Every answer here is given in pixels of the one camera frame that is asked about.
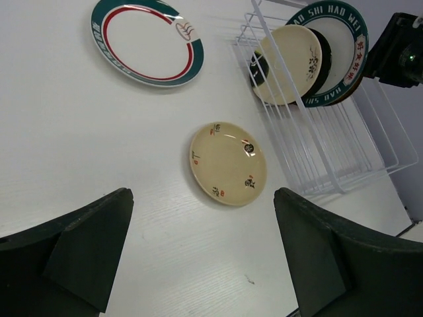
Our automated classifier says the white wire dish rack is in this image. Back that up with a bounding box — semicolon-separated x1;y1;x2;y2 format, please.
236;1;418;195

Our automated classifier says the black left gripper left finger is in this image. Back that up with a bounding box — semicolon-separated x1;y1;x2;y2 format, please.
1;188;134;316

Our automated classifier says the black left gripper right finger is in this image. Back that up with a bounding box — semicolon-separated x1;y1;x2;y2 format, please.
274;188;422;316

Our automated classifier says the yellow brown patterned plate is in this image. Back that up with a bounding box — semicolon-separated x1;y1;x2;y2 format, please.
330;75;363;106

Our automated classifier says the cream plate with black patch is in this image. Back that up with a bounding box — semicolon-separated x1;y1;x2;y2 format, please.
250;24;323;105

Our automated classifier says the green red rimmed white plate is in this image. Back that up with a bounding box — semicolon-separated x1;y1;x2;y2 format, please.
91;1;205;88

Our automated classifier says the cream plate with small prints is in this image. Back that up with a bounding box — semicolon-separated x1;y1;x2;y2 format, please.
189;122;267;207

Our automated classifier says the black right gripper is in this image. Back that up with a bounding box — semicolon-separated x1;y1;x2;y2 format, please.
364;13;422;88

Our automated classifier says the dark blue rimmed white plate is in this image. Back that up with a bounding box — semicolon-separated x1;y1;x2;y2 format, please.
287;1;369;108

